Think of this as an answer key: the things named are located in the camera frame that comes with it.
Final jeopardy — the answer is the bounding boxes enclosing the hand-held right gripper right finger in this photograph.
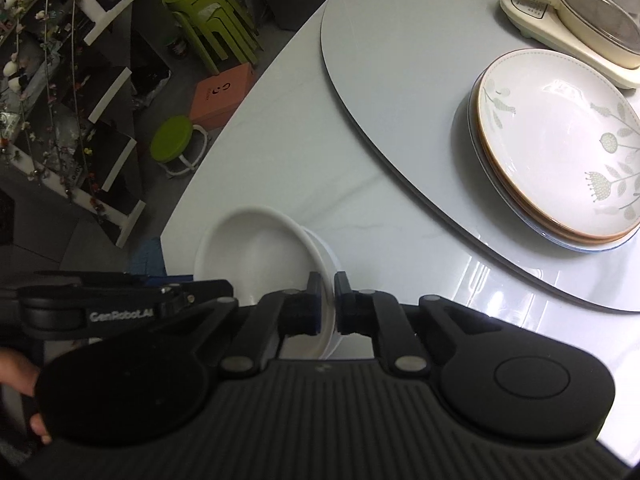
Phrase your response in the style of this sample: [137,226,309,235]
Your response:
[334,270,507,376]

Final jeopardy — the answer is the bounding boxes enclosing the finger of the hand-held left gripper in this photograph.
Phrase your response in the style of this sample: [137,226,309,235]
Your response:
[150,279,236,312]

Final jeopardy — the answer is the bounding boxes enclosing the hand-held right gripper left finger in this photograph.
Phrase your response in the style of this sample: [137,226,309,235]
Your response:
[189,272,324,379]

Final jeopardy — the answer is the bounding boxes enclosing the white bowl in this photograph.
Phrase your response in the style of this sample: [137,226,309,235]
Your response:
[302,227,346,358]
[194,205,335,361]

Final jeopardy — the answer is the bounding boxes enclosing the white floral plate orange rim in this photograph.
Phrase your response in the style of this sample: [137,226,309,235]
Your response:
[469,72,640,247]
[479,49,640,238]

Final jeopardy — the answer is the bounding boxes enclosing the person's left hand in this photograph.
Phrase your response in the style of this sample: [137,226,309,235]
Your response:
[0,347,53,446]

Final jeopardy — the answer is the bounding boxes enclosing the blue cloth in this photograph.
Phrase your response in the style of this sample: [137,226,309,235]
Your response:
[131,240,166,277]

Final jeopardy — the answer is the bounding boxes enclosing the green round stool white legs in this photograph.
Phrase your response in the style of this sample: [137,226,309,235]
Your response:
[150,115,208,178]

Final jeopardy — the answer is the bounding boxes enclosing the orange cardboard box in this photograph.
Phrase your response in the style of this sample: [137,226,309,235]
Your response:
[190,62,257,128]

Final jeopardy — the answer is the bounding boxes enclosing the artificial flower garland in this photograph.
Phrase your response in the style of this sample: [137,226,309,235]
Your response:
[2,0,41,181]
[40,0,76,198]

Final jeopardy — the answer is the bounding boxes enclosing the grey round turntable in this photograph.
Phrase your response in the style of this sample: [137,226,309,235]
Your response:
[320,0,640,313]

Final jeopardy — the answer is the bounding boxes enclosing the blue-rimmed white plate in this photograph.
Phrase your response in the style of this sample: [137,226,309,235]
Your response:
[467,80,640,252]

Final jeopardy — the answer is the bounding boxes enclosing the stack of green plastic stools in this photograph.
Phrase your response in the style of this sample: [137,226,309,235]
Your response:
[161,0,265,76]

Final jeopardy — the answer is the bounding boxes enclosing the dark shelf with ornaments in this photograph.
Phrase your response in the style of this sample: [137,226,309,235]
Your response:
[0,0,148,248]

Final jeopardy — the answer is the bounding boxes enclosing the cream kettle base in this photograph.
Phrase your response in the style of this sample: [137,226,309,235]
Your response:
[500,0,640,90]

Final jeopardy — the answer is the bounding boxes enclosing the glass kettle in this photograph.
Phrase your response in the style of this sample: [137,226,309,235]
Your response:
[522,0,640,70]

